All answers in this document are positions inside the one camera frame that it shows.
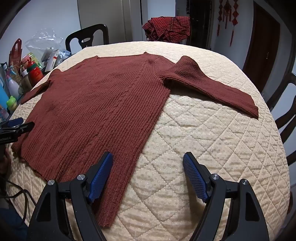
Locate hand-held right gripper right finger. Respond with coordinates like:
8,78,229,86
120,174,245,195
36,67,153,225
183,152,270,241

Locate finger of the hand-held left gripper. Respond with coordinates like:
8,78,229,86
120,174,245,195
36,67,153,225
0,117,24,128
0,122,35,139

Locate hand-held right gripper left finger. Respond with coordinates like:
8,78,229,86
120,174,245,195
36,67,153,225
27,152,114,241

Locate rust brown knit sweater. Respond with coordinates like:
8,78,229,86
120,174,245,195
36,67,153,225
11,52,259,227

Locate person's left hand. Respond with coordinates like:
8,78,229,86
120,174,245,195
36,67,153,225
0,148,11,175

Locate green frog container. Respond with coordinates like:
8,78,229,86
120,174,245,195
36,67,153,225
6,96,18,112

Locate blue bottle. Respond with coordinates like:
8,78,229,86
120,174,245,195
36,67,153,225
0,62,11,109

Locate cream quilted table mat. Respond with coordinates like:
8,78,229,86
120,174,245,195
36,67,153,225
6,41,290,241

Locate white bottle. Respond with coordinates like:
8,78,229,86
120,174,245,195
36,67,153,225
6,75,20,98

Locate glass jar with white cap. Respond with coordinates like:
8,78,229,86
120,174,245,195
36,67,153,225
20,70,33,93

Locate red reindeer bottle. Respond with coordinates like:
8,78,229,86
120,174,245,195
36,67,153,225
25,59,44,81

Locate pink lidded jar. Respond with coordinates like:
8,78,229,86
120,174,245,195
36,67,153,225
21,53,39,69

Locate red gift bag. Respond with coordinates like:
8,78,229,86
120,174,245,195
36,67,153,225
9,38,23,67

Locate white cardboard box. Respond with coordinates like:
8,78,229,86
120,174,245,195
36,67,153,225
45,50,60,72

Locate clear plastic bag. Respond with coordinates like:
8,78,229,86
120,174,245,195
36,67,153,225
25,29,64,67

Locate person's blue pants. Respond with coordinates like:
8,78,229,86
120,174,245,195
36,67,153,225
0,207,28,241

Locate dark wooden chair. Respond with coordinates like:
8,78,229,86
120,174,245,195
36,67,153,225
266,73,296,167

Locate black chair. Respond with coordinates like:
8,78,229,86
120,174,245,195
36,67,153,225
65,24,110,52

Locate dark brown door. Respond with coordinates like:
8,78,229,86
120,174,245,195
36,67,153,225
242,2,280,92

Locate white tall cabinet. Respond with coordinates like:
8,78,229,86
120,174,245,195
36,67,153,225
77,0,151,43

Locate red plaid shirt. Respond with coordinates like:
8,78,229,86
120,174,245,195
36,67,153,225
142,16,191,43

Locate black cable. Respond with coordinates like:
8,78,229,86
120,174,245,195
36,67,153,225
5,181,36,209

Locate long red knot wall ornament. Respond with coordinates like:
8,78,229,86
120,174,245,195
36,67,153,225
231,0,239,46

